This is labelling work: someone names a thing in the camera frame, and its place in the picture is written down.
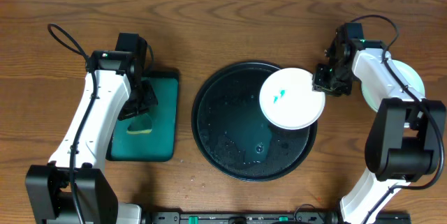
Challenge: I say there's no green yellow scrub sponge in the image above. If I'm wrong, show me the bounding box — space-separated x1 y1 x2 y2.
126 114 153 135

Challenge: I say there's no mint plate bottom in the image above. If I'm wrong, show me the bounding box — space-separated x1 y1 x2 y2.
361 60 425 112

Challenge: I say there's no white plate top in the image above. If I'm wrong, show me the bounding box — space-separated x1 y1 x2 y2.
259 68 325 130

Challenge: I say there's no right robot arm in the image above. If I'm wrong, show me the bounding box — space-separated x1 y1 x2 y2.
313 36 446 223

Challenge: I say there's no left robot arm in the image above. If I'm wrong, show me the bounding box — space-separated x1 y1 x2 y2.
25 49 152 224

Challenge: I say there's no black rectangular water tray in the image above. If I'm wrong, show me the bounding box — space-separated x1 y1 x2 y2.
106 71 179 162

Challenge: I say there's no black round serving tray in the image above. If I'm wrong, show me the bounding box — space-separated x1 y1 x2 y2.
191 61 317 181

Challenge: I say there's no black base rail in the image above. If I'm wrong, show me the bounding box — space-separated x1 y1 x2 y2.
149 211 412 224

